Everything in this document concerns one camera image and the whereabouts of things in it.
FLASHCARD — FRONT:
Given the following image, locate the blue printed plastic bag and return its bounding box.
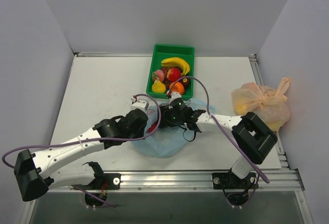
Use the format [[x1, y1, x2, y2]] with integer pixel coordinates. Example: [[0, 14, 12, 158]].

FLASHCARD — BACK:
[[131, 98, 206, 158]]

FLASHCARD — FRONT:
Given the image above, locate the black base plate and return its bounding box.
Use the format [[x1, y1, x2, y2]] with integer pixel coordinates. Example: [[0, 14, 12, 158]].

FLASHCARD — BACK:
[[73, 173, 121, 191], [212, 172, 244, 190]]

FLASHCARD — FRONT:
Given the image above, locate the purple cable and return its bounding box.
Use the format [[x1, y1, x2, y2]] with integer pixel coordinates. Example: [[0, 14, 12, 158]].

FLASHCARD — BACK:
[[2, 93, 162, 208], [167, 76, 270, 184]]

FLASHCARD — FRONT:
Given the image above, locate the orange fruit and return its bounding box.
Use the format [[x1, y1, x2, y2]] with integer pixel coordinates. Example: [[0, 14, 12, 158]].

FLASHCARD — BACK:
[[169, 82, 185, 95]]

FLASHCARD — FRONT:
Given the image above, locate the aluminium front rail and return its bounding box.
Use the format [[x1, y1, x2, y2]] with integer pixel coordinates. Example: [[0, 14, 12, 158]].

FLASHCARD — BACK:
[[47, 169, 304, 192]]

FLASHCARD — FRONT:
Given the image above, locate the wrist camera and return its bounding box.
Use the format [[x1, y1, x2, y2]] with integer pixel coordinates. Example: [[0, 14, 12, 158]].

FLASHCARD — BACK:
[[167, 91, 181, 102], [131, 96, 149, 113]]

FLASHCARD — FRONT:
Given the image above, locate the red apple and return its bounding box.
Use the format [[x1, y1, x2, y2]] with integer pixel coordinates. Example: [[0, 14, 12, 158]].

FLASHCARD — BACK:
[[147, 122, 157, 133]]

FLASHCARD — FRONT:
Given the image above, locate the orange plastic bag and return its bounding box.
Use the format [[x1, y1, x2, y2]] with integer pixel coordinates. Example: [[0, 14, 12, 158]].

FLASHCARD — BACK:
[[231, 78, 290, 132]]

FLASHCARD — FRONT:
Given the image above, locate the peach fruit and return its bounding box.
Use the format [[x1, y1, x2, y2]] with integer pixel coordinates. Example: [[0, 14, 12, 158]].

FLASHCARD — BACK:
[[152, 70, 165, 82]]

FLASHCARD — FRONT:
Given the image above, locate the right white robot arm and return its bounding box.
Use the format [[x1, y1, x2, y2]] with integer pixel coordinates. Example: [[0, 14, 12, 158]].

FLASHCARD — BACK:
[[160, 98, 278, 188]]

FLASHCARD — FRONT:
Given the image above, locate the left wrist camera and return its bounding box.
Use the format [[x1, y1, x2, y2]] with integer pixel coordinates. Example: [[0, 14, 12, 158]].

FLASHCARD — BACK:
[[131, 96, 149, 113]]

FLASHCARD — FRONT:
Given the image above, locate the red grape bunch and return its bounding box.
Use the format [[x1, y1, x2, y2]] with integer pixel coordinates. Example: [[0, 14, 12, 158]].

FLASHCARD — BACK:
[[160, 67, 172, 89]]

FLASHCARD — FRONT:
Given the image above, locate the red pomegranate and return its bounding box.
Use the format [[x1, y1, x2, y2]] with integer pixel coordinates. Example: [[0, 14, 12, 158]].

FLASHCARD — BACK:
[[167, 67, 181, 82]]

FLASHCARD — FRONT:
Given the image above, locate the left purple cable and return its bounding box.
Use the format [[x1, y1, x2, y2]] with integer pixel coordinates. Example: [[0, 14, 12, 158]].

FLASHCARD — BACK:
[[2, 93, 162, 208]]

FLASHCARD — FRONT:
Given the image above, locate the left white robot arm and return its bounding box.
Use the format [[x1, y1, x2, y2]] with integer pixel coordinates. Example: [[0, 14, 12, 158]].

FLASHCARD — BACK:
[[14, 108, 149, 202]]

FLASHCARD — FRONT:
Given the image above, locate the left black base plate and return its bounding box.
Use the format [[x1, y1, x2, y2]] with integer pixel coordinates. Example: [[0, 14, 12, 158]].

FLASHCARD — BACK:
[[73, 173, 121, 191]]

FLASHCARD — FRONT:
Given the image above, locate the dark mangosteen fruit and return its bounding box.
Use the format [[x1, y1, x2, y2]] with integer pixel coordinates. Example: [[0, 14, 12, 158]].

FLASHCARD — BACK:
[[179, 78, 191, 89]]

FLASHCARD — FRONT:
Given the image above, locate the green plastic tray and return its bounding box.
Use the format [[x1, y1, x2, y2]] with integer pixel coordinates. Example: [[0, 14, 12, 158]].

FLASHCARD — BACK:
[[146, 44, 195, 99]]

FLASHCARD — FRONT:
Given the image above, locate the yellow banana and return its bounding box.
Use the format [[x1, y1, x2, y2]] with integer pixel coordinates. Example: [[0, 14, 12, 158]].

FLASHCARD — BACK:
[[161, 57, 190, 76]]

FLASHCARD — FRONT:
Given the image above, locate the yellow pear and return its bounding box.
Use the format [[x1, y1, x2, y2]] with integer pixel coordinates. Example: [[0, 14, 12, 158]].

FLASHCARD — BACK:
[[152, 79, 167, 94]]

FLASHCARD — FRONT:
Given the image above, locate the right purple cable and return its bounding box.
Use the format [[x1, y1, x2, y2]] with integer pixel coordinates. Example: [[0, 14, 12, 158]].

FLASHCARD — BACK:
[[167, 76, 270, 184]]

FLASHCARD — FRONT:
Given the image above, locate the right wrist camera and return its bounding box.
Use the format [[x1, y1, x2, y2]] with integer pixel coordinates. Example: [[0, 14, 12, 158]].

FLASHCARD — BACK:
[[167, 91, 181, 102]]

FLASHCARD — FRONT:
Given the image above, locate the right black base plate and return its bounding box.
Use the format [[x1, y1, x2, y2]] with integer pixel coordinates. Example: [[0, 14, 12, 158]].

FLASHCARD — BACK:
[[212, 172, 244, 190]]

